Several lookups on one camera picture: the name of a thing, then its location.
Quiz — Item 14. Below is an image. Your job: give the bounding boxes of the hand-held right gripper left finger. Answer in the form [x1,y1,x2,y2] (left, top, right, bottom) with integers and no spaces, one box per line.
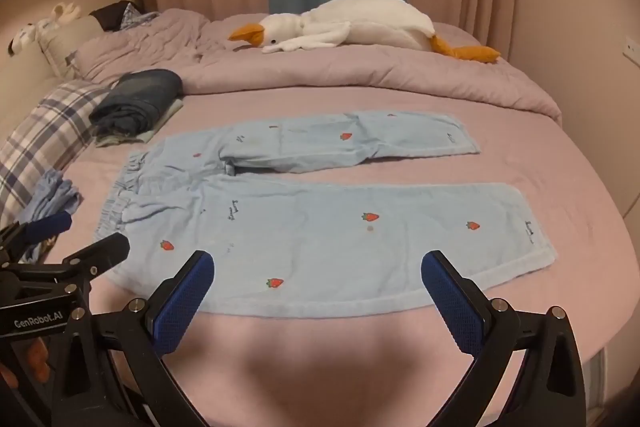
[50,249,216,427]

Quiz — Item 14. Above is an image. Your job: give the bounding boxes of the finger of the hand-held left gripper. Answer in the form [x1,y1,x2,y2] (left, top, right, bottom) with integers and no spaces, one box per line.
[59,232,132,290]
[0,211,74,260]

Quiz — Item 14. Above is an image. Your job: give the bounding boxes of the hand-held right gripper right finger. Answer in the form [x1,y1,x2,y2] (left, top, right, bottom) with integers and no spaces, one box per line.
[421,249,587,427]

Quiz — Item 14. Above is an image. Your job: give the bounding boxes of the light blue strawberry pants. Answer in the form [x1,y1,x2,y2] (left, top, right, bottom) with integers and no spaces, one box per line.
[92,109,558,320]

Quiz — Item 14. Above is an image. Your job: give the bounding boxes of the person's left hand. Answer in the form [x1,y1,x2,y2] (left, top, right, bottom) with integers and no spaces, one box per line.
[27,339,53,384]

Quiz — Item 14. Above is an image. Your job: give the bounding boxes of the crumpled blue cloth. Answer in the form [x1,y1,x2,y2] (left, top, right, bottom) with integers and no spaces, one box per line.
[20,169,83,258]

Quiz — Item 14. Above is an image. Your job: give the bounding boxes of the plaid pillow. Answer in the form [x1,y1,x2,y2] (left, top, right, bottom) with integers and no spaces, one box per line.
[0,79,113,223]

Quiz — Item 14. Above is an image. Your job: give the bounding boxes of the bed with pink sheet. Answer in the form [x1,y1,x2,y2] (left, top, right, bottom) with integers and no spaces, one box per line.
[50,82,636,427]

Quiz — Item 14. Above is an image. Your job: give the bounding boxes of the folded dark blue jeans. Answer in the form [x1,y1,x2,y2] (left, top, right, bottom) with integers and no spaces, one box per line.
[89,68,184,138]

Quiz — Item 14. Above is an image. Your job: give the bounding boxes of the folded pale green garment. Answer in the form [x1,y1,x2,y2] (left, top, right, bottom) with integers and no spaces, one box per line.
[95,99,186,148]

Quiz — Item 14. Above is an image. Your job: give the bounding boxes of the white rabbit plush toy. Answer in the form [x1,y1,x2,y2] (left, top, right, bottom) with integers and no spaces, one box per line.
[7,2,82,55]

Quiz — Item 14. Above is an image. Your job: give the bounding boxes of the dark brown garment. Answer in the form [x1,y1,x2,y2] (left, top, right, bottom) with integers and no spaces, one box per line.
[90,1,138,32]

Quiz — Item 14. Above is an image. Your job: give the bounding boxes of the plaid shirt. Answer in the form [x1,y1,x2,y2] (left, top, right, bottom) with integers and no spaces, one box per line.
[120,3,161,30]

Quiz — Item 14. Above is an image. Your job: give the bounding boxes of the pink quilt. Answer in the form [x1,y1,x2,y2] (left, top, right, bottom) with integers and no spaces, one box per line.
[75,8,563,128]

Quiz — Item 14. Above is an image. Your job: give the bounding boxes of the white goose plush toy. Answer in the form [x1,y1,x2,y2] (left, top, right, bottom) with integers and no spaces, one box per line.
[228,0,502,65]

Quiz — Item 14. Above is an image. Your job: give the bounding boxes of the white wall socket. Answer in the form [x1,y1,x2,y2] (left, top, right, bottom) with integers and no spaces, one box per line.
[622,34,640,68]

